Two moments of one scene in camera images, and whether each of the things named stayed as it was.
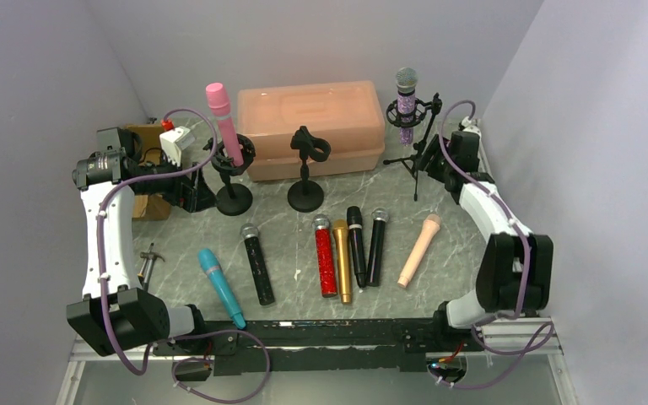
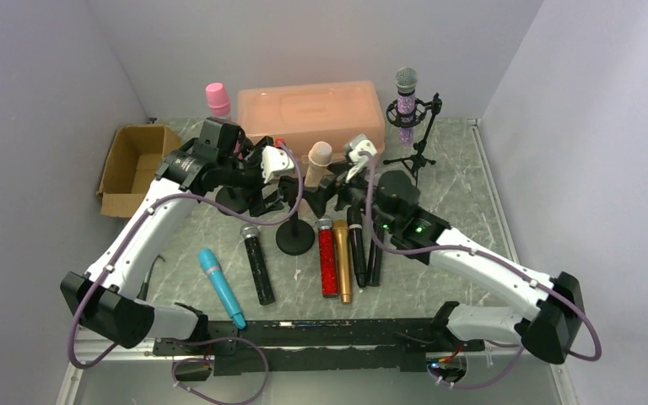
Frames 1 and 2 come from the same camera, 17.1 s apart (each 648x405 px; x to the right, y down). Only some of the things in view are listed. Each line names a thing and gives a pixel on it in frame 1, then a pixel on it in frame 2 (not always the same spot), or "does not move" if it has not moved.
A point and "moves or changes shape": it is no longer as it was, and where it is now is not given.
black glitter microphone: [250, 233] does not move
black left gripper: [191, 191] → [271, 190]
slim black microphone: [354, 218] does not move
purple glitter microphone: [406, 82] does not move
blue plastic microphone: [212, 266] does not move
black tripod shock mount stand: [412, 117] does not move
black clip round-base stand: [305, 195] → [297, 237]
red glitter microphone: [321, 224] does not move
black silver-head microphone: [379, 217] does not move
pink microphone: [219, 105] does not move
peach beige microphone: [431, 224] moves or changes shape
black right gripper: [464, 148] → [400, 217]
